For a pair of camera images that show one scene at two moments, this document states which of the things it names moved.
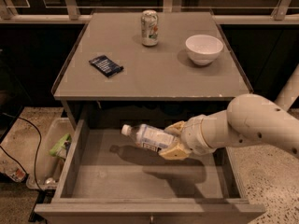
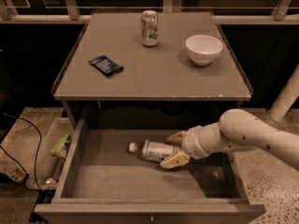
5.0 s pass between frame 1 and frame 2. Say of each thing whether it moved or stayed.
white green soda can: stayed
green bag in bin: stayed
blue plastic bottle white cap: moved
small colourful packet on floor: stayed
